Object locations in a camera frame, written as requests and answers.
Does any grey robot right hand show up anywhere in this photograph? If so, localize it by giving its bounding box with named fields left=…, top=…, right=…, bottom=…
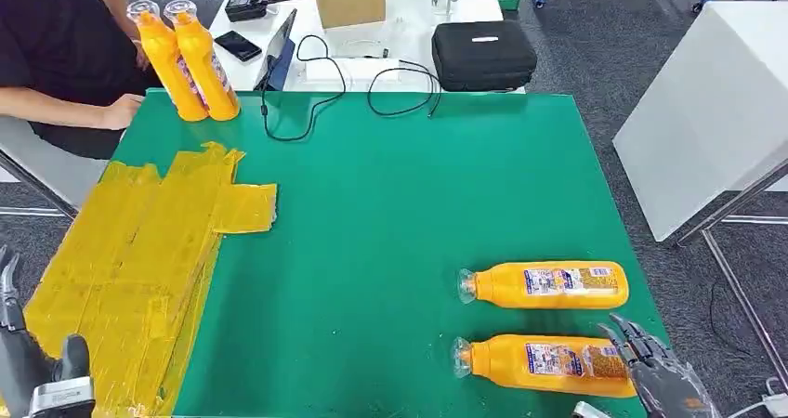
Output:
left=597, top=313, right=723, bottom=418

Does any person's right hand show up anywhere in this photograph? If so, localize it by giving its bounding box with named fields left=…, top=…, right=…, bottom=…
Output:
left=99, top=93, right=147, bottom=132

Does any person's left hand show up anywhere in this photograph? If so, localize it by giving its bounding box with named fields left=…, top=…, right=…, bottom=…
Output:
left=131, top=37, right=152, bottom=72

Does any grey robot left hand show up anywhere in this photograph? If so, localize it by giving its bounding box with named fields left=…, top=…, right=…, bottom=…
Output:
left=0, top=245, right=94, bottom=418

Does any orange drink bottle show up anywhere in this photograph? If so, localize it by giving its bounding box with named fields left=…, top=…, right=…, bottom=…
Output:
left=163, top=0, right=242, bottom=123
left=457, top=260, right=631, bottom=311
left=127, top=0, right=209, bottom=123
left=451, top=333, right=638, bottom=399

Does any white bench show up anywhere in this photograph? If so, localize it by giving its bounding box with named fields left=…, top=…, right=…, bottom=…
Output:
left=0, top=116, right=109, bottom=219

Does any person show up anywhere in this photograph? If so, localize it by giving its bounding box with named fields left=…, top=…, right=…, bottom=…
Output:
left=0, top=0, right=163, bottom=161

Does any black smartphone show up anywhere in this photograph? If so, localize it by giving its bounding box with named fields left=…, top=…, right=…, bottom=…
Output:
left=213, top=30, right=264, bottom=63

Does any white power strip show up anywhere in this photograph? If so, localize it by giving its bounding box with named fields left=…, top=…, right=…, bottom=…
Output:
left=760, top=392, right=788, bottom=416

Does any black controller with antennas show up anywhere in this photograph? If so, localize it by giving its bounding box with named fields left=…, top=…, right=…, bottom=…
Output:
left=224, top=0, right=308, bottom=23

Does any tablet in blue case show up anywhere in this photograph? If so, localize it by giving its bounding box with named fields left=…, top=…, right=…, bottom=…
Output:
left=254, top=7, right=298, bottom=92

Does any yellow sheet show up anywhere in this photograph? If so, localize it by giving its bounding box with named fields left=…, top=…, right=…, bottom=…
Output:
left=0, top=142, right=280, bottom=418

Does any white flat box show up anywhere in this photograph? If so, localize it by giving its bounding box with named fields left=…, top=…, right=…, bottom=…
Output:
left=304, top=57, right=401, bottom=86

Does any brown cardboard box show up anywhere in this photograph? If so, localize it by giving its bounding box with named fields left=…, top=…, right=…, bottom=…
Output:
left=310, top=0, right=387, bottom=30

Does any green table mat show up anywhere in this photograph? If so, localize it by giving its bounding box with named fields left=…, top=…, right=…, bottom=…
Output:
left=111, top=88, right=672, bottom=418

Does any white desk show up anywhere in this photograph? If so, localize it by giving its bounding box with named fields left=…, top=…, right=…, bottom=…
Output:
left=209, top=0, right=528, bottom=95

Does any white side table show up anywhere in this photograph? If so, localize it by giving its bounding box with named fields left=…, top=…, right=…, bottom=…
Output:
left=612, top=1, right=788, bottom=398

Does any black zip case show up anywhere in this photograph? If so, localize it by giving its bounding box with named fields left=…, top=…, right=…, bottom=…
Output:
left=430, top=20, right=539, bottom=93

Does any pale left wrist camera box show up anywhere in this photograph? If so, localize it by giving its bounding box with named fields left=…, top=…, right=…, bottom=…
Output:
left=27, top=376, right=97, bottom=418

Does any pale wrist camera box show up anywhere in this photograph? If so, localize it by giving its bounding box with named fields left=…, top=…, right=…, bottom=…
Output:
left=571, top=400, right=613, bottom=418
left=27, top=376, right=97, bottom=418

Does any white power cable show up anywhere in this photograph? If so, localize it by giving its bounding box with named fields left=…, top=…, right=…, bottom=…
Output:
left=723, top=374, right=788, bottom=418

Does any black floor cable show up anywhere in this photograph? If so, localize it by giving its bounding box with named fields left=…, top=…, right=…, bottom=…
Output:
left=707, top=280, right=755, bottom=355

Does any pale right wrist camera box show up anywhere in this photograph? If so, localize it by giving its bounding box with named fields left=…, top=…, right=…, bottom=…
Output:
left=571, top=400, right=613, bottom=418

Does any black tablet cable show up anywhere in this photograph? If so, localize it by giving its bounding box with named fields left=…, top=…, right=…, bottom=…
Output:
left=260, top=33, right=348, bottom=142

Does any black looped cable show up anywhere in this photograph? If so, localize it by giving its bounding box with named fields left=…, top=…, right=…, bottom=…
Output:
left=367, top=59, right=443, bottom=119

